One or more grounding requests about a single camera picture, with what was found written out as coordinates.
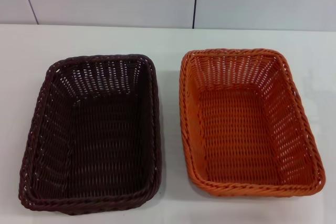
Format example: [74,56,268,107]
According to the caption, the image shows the orange woven basket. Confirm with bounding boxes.
[179,48,326,190]

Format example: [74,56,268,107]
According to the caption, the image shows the dark brown woven basket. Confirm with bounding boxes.
[17,54,163,216]

